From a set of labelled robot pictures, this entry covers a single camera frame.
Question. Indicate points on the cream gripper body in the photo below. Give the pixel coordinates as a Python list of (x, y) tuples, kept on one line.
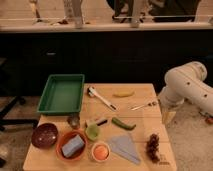
[(168, 114)]

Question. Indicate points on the grey-blue towel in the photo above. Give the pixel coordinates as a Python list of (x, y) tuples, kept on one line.
[(124, 146)]

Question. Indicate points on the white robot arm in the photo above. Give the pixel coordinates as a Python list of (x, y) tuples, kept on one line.
[(185, 82)]

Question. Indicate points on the orange bowl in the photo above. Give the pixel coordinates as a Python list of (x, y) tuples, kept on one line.
[(64, 139)]

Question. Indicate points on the purple bowl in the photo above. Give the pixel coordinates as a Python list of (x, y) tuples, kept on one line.
[(44, 136)]

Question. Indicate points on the small metal fork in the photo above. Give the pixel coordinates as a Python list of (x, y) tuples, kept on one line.
[(145, 105)]

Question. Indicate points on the bunch of dark grapes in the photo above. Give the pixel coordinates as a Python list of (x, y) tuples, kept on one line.
[(152, 148)]

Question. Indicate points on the yellow banana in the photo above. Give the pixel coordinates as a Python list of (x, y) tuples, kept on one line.
[(123, 94)]

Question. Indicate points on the green pepper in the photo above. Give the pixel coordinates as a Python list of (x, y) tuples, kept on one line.
[(123, 125)]

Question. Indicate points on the small white orange cup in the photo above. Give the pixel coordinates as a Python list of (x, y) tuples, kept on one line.
[(100, 151)]

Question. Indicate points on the small green cup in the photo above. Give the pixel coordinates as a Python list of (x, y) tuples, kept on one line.
[(92, 132)]

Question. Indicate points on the small metal cup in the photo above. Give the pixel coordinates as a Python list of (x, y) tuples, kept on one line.
[(74, 122)]

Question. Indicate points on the blue sponge block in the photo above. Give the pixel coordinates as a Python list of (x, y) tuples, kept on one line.
[(72, 146)]

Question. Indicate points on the green plastic tray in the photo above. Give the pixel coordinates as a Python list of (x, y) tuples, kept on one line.
[(62, 95)]

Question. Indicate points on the black handled knife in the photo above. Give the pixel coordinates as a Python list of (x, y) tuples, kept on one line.
[(98, 121)]

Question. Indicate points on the white handled brush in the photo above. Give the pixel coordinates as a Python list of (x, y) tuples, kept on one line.
[(93, 93)]

